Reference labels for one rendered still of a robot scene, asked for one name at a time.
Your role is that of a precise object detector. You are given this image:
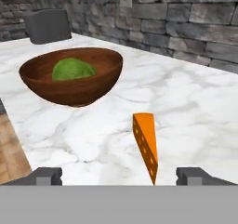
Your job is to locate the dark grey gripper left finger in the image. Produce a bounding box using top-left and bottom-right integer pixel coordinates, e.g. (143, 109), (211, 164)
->
(2, 166), (63, 187)

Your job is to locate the orange cheese wedge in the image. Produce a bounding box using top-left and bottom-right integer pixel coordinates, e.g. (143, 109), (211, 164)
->
(132, 112), (159, 186)

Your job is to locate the green lettuce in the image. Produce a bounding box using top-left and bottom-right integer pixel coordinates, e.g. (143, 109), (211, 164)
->
(51, 57), (98, 82)

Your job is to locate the dark grey box appliance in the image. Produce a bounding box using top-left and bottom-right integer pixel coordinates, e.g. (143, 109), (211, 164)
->
(23, 7), (73, 46)

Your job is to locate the brown wooden salad bowl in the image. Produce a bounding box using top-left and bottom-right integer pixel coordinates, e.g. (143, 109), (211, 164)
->
(19, 46), (124, 108)

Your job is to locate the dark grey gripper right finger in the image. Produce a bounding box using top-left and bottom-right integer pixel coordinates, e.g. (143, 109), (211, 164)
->
(176, 166), (237, 187)

